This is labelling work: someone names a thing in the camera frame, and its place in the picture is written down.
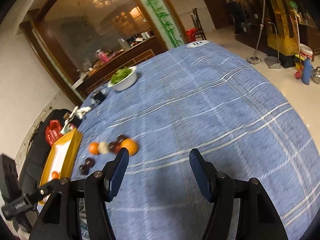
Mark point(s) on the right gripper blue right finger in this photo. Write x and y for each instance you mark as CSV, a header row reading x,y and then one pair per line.
x,y
204,173

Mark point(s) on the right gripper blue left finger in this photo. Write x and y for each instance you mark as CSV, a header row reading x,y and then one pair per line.
x,y
115,171

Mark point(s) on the dark purple plum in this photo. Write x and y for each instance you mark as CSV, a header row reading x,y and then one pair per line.
x,y
114,147
89,162

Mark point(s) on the beige cake piece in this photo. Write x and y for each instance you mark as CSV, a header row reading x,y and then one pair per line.
x,y
103,148

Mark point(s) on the large orange fruit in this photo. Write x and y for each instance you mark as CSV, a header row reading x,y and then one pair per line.
x,y
131,145

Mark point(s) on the small orange tangerine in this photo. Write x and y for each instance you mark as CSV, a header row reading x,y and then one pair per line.
x,y
93,148

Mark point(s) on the black sofa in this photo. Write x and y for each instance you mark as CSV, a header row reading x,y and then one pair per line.
x,y
39,151

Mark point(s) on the orange fruit in box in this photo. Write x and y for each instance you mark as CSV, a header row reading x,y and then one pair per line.
x,y
55,175

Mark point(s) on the yellow cardboard box tray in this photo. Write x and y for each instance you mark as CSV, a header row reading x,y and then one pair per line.
x,y
62,157

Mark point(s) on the white plush toy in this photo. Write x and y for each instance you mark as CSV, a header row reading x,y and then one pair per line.
x,y
74,119

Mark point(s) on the red plastic bag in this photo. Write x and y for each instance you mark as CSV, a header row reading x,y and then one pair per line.
x,y
53,132

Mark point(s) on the blue plaid tablecloth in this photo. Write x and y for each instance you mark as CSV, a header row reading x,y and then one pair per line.
x,y
209,99

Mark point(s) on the black small device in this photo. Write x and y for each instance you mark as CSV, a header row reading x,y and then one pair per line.
x,y
97,97

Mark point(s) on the white bowl of greens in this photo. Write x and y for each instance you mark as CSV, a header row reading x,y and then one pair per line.
x,y
123,79

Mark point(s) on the wooden sideboard cabinet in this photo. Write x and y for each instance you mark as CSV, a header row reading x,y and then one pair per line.
x,y
131,57

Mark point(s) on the pink bottle on cabinet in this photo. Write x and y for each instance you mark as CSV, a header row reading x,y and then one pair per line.
x,y
102,56

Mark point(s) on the mop with round base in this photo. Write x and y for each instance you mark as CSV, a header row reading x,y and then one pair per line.
x,y
254,59

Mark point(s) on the grey dustpan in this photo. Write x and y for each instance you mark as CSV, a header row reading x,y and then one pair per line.
x,y
271,61

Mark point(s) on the blue thermos bottle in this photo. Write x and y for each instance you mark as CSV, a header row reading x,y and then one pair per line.
x,y
307,70

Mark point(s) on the dark wooden chair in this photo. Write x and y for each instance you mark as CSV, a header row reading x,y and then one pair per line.
x,y
199,32

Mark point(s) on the white plastic bucket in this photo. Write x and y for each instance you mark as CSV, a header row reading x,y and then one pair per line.
x,y
306,52

